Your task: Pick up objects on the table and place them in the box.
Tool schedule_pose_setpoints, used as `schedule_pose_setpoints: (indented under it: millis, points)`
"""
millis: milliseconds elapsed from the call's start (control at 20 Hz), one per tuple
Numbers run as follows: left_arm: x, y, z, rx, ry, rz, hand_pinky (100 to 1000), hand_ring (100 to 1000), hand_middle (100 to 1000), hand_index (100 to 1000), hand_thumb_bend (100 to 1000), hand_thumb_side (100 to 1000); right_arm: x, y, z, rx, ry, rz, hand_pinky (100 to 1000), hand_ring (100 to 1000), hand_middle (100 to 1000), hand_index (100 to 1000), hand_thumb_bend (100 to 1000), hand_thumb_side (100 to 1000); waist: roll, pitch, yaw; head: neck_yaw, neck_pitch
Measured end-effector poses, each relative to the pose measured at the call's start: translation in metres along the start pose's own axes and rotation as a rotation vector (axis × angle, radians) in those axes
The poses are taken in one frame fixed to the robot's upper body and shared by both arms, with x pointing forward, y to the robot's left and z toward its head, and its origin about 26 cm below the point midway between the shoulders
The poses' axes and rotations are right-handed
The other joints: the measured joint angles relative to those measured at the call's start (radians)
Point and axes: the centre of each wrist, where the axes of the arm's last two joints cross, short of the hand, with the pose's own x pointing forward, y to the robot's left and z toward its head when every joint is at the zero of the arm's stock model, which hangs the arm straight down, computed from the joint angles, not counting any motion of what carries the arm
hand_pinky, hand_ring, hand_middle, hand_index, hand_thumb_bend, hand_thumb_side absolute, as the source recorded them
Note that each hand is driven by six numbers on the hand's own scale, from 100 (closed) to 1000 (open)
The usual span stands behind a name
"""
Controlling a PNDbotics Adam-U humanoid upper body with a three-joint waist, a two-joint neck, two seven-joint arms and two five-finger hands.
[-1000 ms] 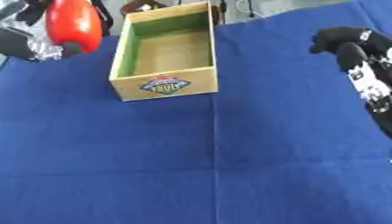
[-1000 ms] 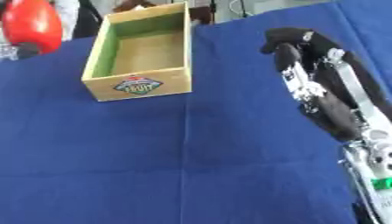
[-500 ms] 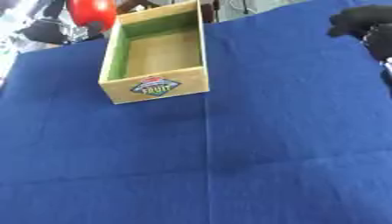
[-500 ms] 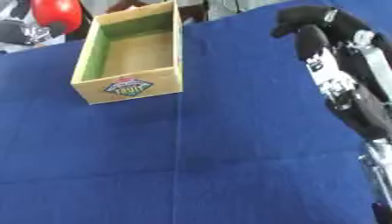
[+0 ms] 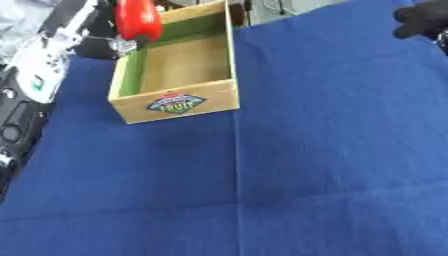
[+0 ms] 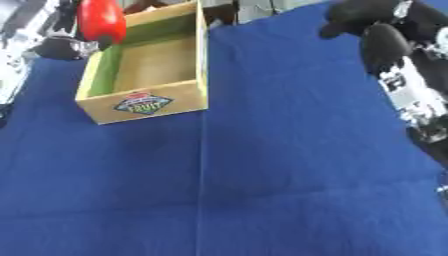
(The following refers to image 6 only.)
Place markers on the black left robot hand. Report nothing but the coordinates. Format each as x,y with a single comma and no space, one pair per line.
58,49

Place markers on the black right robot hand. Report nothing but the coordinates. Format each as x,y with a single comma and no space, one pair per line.
382,43

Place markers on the red toy pepper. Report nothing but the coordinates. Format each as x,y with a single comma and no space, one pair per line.
102,18

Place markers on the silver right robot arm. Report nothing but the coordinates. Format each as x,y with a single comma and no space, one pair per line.
411,93

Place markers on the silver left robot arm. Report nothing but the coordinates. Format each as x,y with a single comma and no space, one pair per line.
23,36

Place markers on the brown object behind box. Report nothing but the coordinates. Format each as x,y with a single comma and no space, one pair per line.
143,6

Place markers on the tan cardboard box green inside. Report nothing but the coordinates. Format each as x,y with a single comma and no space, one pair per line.
153,96

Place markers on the dark chair base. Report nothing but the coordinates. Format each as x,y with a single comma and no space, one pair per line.
221,11

